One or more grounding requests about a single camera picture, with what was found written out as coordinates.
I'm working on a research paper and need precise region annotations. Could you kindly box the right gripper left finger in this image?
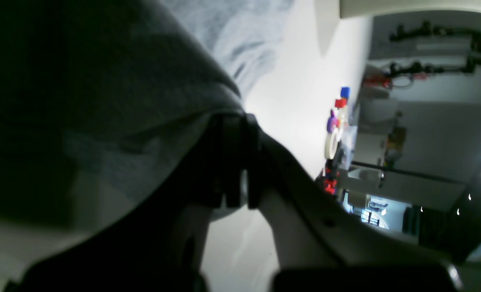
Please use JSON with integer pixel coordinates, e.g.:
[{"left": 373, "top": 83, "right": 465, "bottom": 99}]
[{"left": 12, "top": 114, "right": 245, "bottom": 292}]

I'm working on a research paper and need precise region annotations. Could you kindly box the white tape roll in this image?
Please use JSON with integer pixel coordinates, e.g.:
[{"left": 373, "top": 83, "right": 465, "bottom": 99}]
[{"left": 324, "top": 127, "right": 341, "bottom": 160}]

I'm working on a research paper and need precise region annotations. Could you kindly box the grey T-shirt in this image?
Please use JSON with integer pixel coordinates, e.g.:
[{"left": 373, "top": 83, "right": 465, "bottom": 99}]
[{"left": 0, "top": 0, "right": 295, "bottom": 229}]

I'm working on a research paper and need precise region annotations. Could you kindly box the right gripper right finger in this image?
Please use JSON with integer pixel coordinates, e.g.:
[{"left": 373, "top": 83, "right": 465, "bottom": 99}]
[{"left": 245, "top": 114, "right": 463, "bottom": 292}]

